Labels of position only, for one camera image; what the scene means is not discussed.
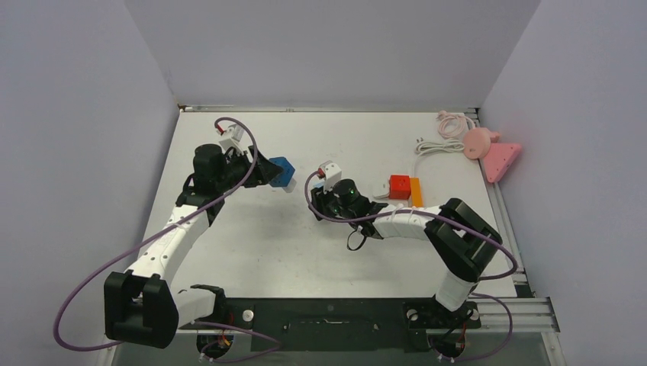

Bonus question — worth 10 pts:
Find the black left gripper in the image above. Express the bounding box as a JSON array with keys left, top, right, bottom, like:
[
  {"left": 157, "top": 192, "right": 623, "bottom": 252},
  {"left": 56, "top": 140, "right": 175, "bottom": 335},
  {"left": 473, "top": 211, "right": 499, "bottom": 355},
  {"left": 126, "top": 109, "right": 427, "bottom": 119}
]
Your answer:
[{"left": 215, "top": 146, "right": 282, "bottom": 193}]

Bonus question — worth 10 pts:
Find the blue cube socket adapter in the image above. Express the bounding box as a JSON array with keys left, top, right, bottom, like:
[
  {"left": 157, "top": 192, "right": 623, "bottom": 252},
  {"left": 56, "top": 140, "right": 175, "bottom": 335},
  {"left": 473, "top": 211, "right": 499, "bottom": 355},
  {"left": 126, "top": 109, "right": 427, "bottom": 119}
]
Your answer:
[{"left": 269, "top": 156, "right": 295, "bottom": 188}]

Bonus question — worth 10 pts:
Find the white plug charger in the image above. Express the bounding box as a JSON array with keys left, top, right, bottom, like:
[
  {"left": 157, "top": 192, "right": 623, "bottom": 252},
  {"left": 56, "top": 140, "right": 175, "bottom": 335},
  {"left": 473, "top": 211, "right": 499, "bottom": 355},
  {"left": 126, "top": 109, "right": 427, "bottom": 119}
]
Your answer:
[{"left": 282, "top": 179, "right": 297, "bottom": 193}]

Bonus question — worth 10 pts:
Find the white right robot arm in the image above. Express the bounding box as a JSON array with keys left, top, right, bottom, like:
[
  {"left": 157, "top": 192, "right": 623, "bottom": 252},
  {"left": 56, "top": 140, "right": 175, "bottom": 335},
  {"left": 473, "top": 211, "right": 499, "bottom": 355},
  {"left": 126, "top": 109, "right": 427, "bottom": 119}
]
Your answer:
[{"left": 307, "top": 178, "right": 503, "bottom": 326}]

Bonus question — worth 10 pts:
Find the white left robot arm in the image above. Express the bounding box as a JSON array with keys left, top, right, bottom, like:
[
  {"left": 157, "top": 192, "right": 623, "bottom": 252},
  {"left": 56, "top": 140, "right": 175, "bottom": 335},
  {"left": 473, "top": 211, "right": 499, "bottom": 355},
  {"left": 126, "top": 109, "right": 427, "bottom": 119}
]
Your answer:
[{"left": 104, "top": 144, "right": 294, "bottom": 348}]

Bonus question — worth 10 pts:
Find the red cube socket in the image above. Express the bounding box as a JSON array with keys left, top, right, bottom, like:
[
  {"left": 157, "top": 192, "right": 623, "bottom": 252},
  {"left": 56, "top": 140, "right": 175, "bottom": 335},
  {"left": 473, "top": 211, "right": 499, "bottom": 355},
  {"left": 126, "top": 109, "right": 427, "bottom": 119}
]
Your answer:
[{"left": 388, "top": 175, "right": 411, "bottom": 201}]

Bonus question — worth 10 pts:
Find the pink round socket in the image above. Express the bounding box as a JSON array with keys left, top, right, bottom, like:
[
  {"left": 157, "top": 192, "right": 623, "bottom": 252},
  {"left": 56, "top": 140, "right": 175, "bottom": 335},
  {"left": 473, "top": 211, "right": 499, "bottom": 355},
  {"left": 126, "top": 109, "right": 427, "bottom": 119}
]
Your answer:
[{"left": 462, "top": 127, "right": 501, "bottom": 160}]

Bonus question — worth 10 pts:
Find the white flat adapter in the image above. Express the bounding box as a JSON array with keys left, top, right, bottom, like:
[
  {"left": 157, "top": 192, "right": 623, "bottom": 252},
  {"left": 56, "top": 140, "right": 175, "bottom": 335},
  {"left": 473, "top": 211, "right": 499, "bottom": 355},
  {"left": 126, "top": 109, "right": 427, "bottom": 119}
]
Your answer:
[{"left": 372, "top": 182, "right": 390, "bottom": 200}]

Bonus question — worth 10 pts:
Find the orange power strip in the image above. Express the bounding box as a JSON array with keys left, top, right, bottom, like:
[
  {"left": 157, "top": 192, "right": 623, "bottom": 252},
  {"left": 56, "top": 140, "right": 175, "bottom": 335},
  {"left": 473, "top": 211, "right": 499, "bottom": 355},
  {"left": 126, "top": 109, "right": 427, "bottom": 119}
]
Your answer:
[{"left": 410, "top": 177, "right": 424, "bottom": 207}]

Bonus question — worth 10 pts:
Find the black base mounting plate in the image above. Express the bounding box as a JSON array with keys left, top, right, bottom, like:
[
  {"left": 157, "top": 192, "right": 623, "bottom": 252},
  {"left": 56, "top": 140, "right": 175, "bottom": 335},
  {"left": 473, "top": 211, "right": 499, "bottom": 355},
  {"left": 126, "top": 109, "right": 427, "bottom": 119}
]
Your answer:
[{"left": 184, "top": 297, "right": 481, "bottom": 352}]

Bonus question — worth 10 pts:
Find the pink triangular power strip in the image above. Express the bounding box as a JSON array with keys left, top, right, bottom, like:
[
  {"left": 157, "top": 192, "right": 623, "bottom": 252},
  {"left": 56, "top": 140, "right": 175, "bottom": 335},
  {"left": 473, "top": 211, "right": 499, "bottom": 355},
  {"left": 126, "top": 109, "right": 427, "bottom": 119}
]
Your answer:
[{"left": 481, "top": 143, "right": 522, "bottom": 184}]

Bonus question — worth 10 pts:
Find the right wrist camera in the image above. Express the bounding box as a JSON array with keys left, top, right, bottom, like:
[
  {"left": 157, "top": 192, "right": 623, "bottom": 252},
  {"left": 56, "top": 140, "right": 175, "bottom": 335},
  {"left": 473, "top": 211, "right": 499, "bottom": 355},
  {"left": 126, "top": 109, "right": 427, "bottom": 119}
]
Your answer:
[{"left": 317, "top": 161, "right": 342, "bottom": 192}]

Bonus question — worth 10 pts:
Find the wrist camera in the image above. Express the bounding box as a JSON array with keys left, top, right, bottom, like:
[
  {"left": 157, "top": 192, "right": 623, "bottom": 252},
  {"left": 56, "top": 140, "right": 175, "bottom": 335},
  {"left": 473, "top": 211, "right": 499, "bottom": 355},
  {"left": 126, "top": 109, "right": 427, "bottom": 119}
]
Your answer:
[
  {"left": 317, "top": 161, "right": 342, "bottom": 192},
  {"left": 219, "top": 124, "right": 245, "bottom": 152}
]

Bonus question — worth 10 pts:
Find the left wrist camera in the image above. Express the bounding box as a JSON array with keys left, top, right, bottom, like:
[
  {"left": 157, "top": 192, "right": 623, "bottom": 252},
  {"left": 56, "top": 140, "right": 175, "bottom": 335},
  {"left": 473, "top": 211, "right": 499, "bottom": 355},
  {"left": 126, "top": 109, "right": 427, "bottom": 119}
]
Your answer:
[{"left": 219, "top": 124, "right": 245, "bottom": 152}]

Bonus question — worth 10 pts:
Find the white power cord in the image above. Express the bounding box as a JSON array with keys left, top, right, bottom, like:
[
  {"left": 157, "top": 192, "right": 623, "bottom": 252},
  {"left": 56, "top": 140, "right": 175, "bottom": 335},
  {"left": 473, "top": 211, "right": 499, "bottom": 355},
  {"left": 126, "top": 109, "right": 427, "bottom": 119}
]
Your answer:
[{"left": 411, "top": 137, "right": 466, "bottom": 178}]

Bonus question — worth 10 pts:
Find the pink coiled cable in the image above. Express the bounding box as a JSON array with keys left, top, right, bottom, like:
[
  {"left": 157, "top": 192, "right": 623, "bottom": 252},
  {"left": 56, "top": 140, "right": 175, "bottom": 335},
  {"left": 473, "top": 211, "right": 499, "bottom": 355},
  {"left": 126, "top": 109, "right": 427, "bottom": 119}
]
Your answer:
[{"left": 436, "top": 110, "right": 477, "bottom": 140}]

